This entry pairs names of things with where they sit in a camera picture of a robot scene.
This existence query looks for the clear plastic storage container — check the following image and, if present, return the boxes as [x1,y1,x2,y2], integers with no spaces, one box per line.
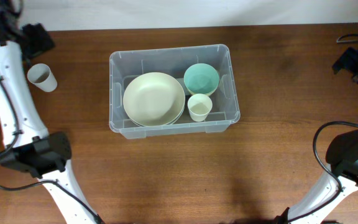
[109,44,241,139]

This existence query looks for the beige plate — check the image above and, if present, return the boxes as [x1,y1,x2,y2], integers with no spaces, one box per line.
[123,72,185,126]

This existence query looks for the mint green plastic bowl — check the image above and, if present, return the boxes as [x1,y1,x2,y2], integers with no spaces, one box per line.
[183,63,219,92]

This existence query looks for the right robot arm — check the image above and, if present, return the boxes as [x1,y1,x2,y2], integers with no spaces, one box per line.
[274,48,358,223]

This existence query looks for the yellow plastic bowl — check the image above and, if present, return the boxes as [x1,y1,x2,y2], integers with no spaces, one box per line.
[185,87,217,96]

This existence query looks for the grey plastic cup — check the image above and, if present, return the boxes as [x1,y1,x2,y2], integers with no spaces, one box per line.
[27,63,58,92]

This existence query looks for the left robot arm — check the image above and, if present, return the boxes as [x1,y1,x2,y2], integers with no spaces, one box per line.
[0,0,103,223]

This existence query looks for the cream plastic cup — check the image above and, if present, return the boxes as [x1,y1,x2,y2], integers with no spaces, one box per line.
[187,94,213,122]

